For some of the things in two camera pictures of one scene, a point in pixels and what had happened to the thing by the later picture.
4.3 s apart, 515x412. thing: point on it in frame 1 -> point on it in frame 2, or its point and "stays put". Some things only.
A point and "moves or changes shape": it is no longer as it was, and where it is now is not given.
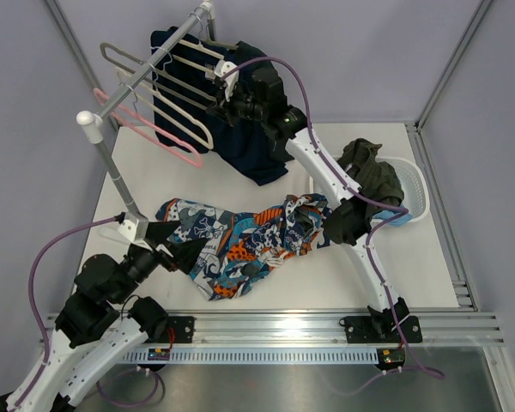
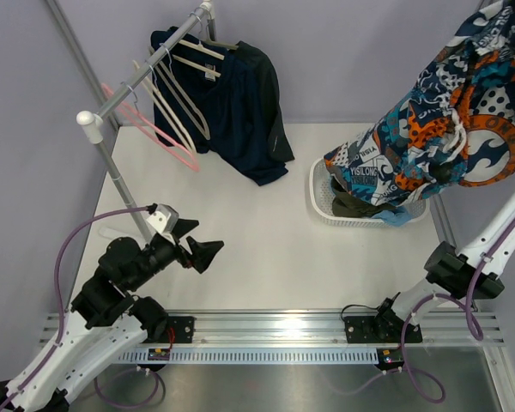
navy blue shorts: x=182 y=64 stays put
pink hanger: x=199 y=164 moves or changes shape
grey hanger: x=105 y=48 -> x=192 y=109
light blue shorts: x=388 y=215 stays put
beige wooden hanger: x=209 y=146 moves or changes shape
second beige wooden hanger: x=194 y=63 stays put
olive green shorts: x=373 y=176 moves or changes shape
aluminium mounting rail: x=303 y=338 stays put
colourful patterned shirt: x=237 y=245 -> x=461 y=122
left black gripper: x=185 y=254 stays put
